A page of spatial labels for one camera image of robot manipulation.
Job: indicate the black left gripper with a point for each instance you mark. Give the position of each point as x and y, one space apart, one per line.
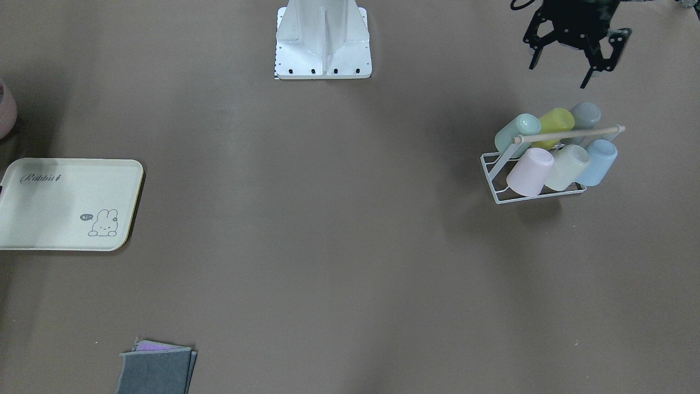
575 24

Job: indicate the green cup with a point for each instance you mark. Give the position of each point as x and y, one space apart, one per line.
522 125

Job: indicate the cream rabbit serving tray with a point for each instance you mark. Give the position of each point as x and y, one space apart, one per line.
69 204

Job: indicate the grey cup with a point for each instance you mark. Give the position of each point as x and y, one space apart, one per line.
586 116

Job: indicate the yellow cup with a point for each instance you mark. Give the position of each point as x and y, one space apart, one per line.
556 120

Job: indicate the blue cup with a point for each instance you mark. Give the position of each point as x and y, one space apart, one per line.
603 154

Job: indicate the cream cup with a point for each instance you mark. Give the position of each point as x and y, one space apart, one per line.
569 163

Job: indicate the pink cup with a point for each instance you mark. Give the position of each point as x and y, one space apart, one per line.
530 173

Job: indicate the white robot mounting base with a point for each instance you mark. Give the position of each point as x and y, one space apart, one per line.
322 40

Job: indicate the folded grey cloth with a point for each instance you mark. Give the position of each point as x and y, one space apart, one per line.
154 367

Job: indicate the large pink ice bowl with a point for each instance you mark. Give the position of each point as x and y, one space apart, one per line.
8 110

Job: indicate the white wire cup rack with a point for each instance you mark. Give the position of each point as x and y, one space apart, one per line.
496 166

